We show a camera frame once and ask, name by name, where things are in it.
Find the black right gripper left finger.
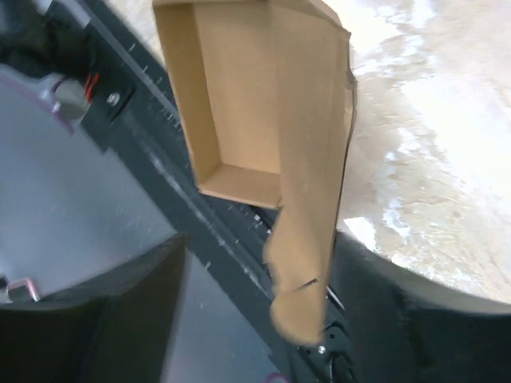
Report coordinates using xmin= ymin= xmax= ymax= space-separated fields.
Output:
xmin=1 ymin=235 xmax=188 ymax=382

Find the brown cardboard box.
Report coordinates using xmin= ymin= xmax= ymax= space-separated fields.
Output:
xmin=151 ymin=0 xmax=358 ymax=346

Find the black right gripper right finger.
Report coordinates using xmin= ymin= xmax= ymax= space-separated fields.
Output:
xmin=331 ymin=232 xmax=510 ymax=382

